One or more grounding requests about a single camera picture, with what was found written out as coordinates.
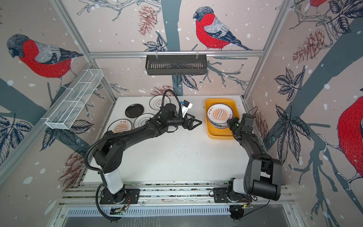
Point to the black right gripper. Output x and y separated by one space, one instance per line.
232 121

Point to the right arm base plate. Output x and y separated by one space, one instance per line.
225 195

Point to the small black plate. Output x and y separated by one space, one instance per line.
134 110

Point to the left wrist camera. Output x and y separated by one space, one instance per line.
185 106

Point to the white plate grey emblem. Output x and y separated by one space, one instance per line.
142 119

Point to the orange sunburst plate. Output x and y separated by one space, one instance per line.
120 125
219 113

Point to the green rim plate back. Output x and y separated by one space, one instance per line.
219 126

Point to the white mesh wall shelf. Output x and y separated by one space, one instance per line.
76 97

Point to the aluminium rail bed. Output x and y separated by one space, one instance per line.
151 193

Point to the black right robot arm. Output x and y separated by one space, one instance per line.
263 174

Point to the white plate back centre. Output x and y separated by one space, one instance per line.
155 102

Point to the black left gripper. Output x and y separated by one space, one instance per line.
189 126

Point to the black hanging wire basket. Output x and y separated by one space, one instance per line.
191 64

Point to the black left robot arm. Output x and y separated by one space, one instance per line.
105 155

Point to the yellow plastic bin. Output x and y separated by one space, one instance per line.
215 133

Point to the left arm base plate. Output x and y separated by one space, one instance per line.
124 196

